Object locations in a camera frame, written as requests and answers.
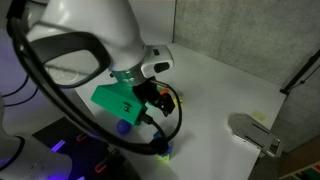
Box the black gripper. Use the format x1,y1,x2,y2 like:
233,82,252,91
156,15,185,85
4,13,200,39
132,79,176,117

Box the dark blue toy block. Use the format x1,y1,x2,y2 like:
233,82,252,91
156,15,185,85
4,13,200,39
153,131,166,141

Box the bright blue toy block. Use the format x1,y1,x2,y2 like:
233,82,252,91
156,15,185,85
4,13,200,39
156,143,174,157

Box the purple bumpy ball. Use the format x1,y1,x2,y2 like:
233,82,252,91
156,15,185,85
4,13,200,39
115,119,132,135

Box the lime green toy block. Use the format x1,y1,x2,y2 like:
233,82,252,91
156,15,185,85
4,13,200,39
157,153,171,163

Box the orange spring clamp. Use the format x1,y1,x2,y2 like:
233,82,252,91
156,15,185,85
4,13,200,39
94,159,110,174
75,132,89,143

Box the yellow sticky note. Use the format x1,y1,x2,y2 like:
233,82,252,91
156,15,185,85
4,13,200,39
251,109,267,122

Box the black equipment box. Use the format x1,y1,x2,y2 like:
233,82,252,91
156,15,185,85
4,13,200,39
32,114,141,180

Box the black stand pole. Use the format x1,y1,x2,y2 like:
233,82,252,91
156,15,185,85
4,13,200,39
279,48,320,97

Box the wooden toy storage shelf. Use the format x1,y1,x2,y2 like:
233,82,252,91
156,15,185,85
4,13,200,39
278,134,320,180

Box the thin black camera cable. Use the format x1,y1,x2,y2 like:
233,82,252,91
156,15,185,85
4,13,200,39
139,113,168,139

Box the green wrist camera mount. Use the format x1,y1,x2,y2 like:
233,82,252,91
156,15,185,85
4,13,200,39
91,82,148,127

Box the silver metal bracket plate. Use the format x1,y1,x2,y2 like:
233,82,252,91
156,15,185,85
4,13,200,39
227,113,284,159

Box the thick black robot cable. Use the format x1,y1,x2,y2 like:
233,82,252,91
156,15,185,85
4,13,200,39
6,13,184,156

